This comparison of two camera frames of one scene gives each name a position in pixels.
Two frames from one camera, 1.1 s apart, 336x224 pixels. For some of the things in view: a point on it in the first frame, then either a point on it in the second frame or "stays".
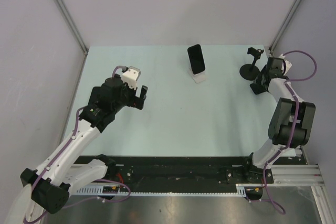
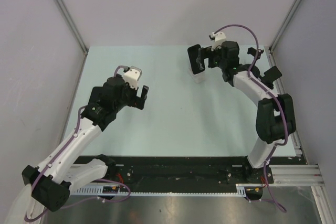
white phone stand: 199,77 stays
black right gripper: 260,77 -> 207,53
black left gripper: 136,102 stays
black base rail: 176,172 stays
